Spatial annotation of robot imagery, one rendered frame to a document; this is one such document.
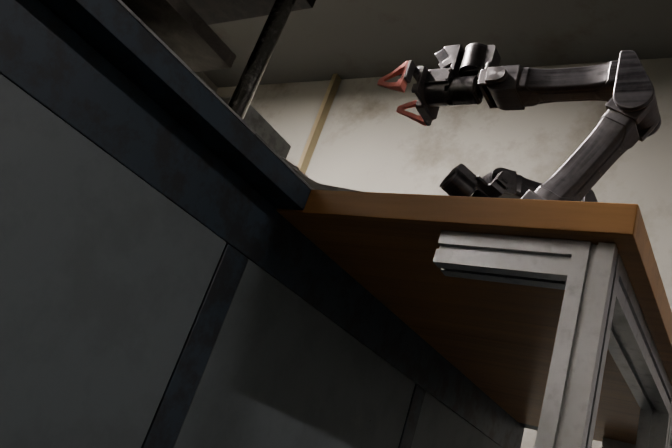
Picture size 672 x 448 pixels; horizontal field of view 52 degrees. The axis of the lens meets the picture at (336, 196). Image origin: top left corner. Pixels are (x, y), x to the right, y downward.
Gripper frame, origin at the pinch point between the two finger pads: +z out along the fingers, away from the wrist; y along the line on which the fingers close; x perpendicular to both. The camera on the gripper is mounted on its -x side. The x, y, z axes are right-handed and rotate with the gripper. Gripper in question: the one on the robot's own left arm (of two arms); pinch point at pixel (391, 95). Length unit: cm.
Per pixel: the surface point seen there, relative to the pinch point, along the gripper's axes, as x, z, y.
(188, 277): 60, -7, 41
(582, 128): -120, 16, -186
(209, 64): -31, 83, -17
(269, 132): -26, 78, -48
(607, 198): -81, -1, -186
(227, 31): -166, 230, -132
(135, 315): 67, -7, 46
